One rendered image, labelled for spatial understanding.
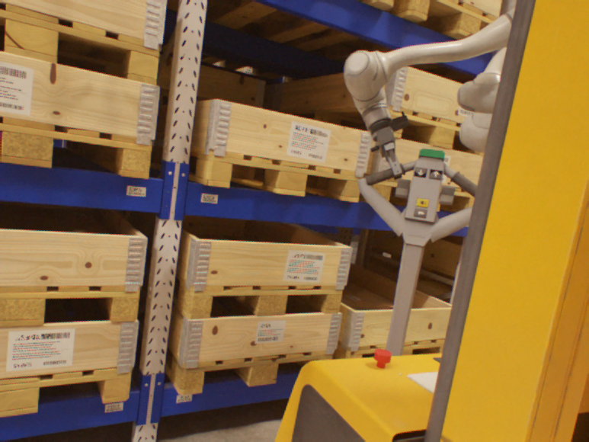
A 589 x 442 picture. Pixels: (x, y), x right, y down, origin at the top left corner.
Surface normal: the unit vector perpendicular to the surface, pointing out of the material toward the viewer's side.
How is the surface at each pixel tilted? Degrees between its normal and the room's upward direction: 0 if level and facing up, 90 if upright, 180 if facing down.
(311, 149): 90
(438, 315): 90
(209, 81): 90
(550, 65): 90
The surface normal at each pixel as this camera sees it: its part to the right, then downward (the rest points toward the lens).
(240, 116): 0.50, 0.20
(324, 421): -0.90, -0.07
